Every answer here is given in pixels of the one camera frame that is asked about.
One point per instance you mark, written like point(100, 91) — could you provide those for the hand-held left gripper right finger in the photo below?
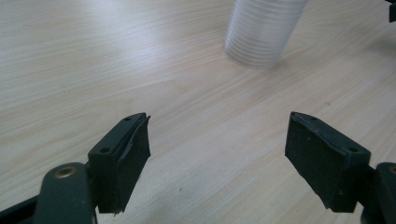
point(323, 161)

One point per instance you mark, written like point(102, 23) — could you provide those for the stack of clear plastic cups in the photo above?
point(261, 31)

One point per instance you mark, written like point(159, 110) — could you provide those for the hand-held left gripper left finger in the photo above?
point(121, 168)

